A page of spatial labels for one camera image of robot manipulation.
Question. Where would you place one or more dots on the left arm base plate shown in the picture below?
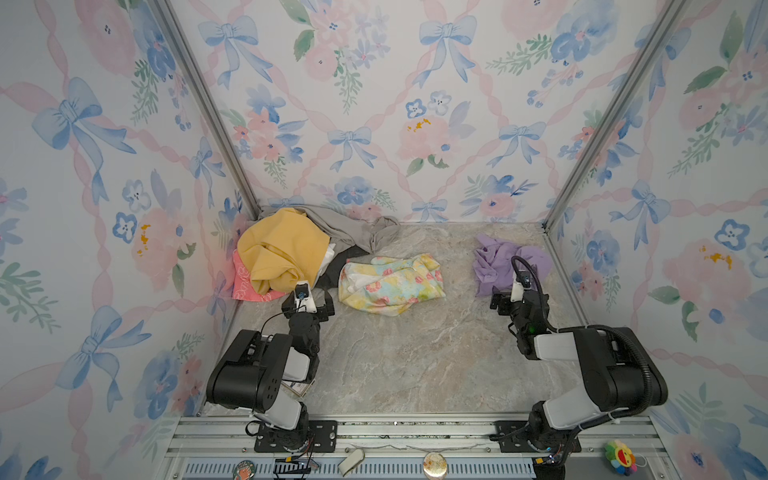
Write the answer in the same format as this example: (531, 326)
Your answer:
(316, 436)

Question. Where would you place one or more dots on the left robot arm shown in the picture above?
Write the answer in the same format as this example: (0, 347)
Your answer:
(255, 367)

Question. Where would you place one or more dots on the round sticker badge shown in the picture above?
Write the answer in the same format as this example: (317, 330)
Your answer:
(244, 470)

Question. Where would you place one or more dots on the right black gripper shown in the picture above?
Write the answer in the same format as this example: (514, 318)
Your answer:
(504, 303)

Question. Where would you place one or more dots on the black connector board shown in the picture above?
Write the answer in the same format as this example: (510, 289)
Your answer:
(288, 468)

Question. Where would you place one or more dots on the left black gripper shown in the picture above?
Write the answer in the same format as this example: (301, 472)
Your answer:
(323, 311)

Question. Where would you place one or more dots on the floral pastel cloth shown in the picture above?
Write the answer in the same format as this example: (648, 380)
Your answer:
(390, 286)

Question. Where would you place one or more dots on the white oval tag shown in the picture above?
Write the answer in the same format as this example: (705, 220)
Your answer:
(353, 459)

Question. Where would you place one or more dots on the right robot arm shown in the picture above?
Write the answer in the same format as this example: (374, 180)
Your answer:
(618, 377)

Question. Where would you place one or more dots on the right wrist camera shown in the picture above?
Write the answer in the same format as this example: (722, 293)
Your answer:
(523, 282)

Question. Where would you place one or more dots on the round tan badge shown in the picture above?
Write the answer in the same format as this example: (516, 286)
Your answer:
(434, 466)

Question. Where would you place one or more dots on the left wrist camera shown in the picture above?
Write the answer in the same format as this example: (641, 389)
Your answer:
(302, 294)

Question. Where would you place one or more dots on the pink patterned cloth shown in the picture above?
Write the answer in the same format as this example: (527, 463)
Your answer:
(243, 289)

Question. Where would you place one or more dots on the aluminium rail frame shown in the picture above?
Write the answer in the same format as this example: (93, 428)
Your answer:
(210, 444)

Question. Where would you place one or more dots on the grey cloth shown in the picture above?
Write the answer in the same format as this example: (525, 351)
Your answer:
(371, 236)

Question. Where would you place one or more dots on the small framed card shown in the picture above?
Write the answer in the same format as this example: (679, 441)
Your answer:
(299, 389)

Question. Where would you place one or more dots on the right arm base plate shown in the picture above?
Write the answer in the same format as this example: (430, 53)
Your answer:
(520, 437)

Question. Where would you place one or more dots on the black cloth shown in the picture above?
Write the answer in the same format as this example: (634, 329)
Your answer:
(330, 278)

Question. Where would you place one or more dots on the purple cloth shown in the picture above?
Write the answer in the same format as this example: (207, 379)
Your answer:
(493, 268)

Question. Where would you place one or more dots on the yellow cloth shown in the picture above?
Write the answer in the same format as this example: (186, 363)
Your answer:
(282, 250)

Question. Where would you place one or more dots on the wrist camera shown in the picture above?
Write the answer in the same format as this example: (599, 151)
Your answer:
(302, 294)
(523, 282)

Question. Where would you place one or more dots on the colourful flower toy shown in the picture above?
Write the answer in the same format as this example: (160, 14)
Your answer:
(621, 458)

